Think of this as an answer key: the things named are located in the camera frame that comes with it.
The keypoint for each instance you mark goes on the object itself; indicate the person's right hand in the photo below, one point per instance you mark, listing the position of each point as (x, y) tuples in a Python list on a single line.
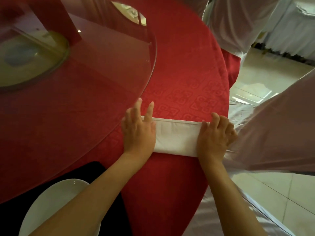
[(213, 142)]

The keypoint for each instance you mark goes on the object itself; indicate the person's left hand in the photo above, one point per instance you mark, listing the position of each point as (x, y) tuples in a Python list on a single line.
[(137, 135)]

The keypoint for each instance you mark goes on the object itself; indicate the person's right thumb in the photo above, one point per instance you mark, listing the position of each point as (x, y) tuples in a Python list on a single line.
[(204, 126)]

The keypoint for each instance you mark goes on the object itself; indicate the person's left middle finger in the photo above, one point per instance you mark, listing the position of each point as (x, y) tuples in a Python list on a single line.
[(138, 108)]

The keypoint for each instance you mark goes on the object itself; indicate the white napkin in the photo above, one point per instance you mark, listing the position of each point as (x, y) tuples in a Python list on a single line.
[(176, 137)]

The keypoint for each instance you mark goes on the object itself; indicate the person's right forearm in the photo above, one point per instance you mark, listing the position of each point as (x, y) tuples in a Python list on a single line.
[(228, 199)]

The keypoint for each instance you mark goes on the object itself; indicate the person's left forearm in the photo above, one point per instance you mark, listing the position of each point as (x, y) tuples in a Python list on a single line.
[(93, 194)]

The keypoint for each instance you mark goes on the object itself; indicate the round glass turntable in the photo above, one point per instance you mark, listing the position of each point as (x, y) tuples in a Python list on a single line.
[(86, 83)]

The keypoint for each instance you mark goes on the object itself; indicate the red patterned tablecloth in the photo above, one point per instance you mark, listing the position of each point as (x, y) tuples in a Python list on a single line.
[(187, 71)]

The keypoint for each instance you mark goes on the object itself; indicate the white satin chair cover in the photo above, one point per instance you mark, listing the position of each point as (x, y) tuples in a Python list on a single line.
[(236, 19), (275, 135)]

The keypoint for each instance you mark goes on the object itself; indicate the round metal turntable base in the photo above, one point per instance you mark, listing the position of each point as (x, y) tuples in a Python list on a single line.
[(29, 63)]

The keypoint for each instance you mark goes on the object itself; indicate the red table card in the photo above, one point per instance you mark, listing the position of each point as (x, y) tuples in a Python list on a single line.
[(56, 17)]

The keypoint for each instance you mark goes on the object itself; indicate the white round plate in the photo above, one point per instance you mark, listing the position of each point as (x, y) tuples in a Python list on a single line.
[(51, 201)]

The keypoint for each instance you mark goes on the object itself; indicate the white pleated table skirt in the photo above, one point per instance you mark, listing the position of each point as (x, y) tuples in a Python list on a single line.
[(292, 26)]

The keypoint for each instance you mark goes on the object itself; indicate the black cloth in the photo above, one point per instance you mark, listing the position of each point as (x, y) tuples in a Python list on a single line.
[(14, 216)]

